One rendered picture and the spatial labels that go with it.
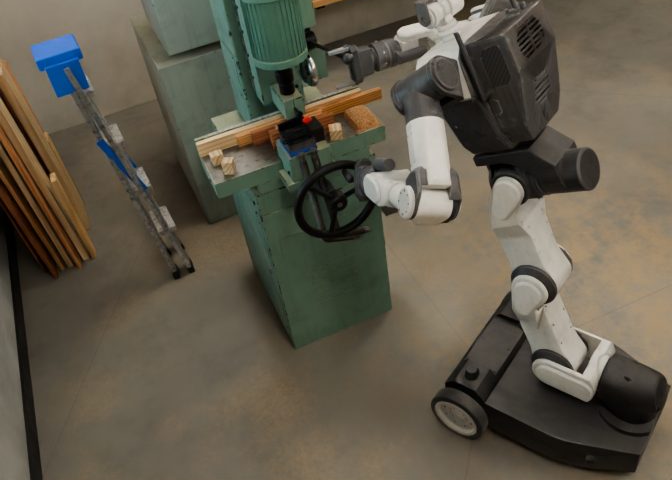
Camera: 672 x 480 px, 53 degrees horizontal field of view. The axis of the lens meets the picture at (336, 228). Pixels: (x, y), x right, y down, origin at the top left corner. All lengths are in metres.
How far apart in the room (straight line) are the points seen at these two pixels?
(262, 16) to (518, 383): 1.46
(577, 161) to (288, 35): 0.92
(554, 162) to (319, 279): 1.11
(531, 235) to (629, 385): 0.58
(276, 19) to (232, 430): 1.47
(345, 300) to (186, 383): 0.71
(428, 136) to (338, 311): 1.32
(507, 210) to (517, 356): 0.74
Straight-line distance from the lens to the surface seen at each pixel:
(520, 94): 1.70
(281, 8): 2.09
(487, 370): 2.42
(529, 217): 2.00
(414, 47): 2.20
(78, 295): 3.40
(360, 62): 2.14
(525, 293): 2.10
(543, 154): 1.83
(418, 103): 1.61
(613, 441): 2.38
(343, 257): 2.56
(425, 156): 1.56
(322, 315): 2.72
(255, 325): 2.94
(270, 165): 2.21
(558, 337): 2.27
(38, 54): 2.73
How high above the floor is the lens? 2.15
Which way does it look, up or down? 41 degrees down
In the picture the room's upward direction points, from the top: 10 degrees counter-clockwise
